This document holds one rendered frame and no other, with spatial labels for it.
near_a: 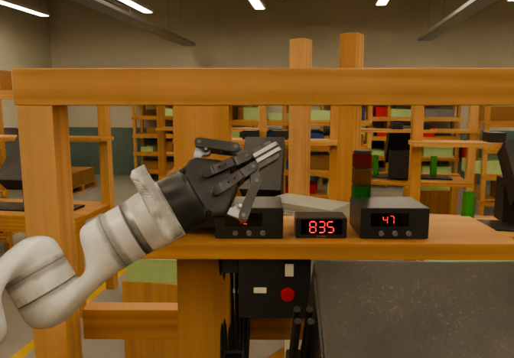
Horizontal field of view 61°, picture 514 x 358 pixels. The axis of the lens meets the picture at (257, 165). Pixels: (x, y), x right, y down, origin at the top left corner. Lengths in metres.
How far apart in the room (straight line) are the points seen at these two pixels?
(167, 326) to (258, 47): 9.94
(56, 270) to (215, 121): 0.64
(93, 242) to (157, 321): 0.84
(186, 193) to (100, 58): 11.78
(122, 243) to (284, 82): 0.67
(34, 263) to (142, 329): 0.85
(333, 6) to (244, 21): 2.14
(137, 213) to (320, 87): 0.68
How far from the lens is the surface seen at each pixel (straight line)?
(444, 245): 1.10
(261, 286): 1.07
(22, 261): 0.55
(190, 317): 1.23
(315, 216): 1.05
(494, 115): 8.22
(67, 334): 1.35
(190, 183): 0.55
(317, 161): 7.83
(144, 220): 0.53
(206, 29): 11.32
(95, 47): 12.35
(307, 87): 1.09
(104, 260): 0.54
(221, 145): 0.57
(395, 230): 1.08
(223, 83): 1.09
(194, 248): 1.03
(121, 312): 1.37
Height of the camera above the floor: 1.85
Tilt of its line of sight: 8 degrees down
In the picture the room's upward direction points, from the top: straight up
